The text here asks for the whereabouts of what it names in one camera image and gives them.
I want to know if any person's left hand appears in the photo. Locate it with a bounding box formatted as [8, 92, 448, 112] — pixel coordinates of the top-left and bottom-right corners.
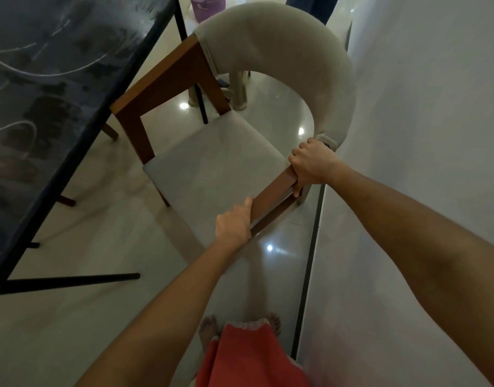
[214, 196, 254, 254]

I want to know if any person's right hand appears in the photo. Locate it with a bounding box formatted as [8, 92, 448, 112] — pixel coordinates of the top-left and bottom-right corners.
[288, 137, 344, 199]

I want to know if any person's right forearm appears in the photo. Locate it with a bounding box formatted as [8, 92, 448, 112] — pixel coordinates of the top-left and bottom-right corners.
[325, 161, 494, 387]

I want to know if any person's left forearm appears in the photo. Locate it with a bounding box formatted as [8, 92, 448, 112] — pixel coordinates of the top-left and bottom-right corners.
[75, 237, 247, 387]

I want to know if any person's right foot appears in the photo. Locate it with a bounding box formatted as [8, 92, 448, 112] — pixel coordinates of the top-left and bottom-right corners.
[265, 311, 282, 336]

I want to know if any person's foot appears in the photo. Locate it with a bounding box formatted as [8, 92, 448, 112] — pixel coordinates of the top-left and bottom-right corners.
[198, 314, 220, 353]
[265, 311, 282, 336]

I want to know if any person's left foot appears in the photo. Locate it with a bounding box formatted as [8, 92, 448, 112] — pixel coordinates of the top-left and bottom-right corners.
[198, 314, 220, 353]

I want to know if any person's red garment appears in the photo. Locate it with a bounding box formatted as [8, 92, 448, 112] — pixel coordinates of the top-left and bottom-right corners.
[194, 318, 312, 387]

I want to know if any beige plastic stool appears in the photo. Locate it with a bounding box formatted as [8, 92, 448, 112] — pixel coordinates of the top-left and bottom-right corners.
[187, 69, 252, 112]

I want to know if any purple plastic basket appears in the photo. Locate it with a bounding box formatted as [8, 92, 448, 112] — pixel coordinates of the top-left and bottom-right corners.
[189, 0, 228, 24]

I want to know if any black marble table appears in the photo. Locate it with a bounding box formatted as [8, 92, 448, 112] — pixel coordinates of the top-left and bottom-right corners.
[0, 0, 209, 297]

